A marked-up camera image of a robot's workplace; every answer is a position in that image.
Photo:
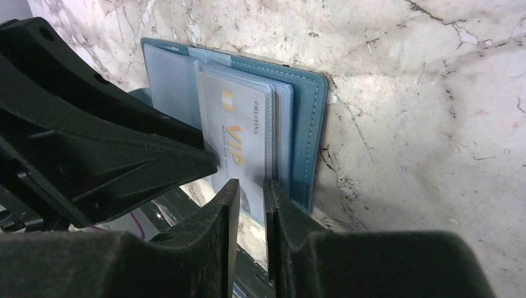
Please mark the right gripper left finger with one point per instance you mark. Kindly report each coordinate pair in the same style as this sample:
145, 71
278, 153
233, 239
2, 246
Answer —
194, 258

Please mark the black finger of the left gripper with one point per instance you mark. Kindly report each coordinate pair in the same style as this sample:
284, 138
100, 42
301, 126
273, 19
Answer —
76, 149

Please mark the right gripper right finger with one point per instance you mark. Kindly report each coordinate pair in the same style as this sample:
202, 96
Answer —
307, 260

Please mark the blue leather card holder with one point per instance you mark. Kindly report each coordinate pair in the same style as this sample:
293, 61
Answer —
310, 92

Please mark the white VIP card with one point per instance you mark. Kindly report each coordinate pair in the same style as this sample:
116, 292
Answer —
234, 123

